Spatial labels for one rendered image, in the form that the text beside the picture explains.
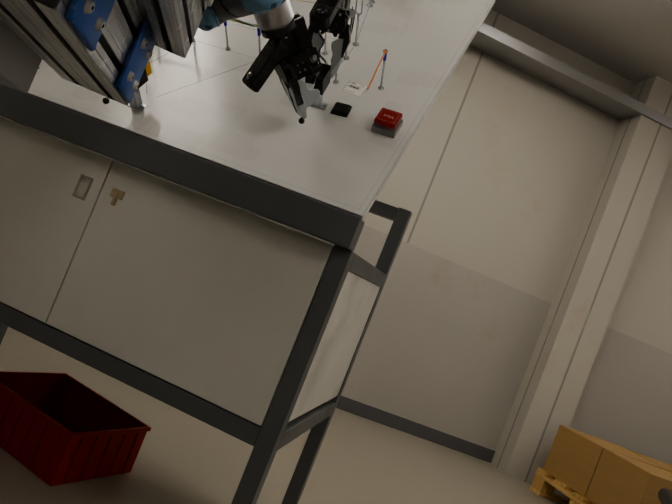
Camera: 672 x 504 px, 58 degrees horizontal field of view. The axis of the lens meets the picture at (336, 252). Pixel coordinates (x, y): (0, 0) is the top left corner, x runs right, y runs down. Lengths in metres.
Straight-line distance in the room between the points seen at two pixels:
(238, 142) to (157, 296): 0.38
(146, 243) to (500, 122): 3.02
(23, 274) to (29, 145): 0.30
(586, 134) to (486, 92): 0.74
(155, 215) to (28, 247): 0.32
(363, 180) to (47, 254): 0.73
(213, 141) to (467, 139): 2.76
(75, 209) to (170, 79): 0.38
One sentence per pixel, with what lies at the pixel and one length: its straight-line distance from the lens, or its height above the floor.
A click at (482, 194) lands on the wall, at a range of 3.97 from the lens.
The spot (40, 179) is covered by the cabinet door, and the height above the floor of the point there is 0.70.
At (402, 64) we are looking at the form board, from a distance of 1.63.
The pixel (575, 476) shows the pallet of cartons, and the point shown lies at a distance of 3.81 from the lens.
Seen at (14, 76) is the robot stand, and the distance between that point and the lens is 0.76.
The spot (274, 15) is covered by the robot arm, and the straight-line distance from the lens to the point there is 1.24.
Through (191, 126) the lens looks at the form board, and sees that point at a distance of 1.42.
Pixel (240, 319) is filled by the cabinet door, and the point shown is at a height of 0.58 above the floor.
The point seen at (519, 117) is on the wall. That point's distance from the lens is 4.13.
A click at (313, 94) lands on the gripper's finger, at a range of 1.33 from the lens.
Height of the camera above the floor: 0.74
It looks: 2 degrees up
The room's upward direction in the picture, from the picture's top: 22 degrees clockwise
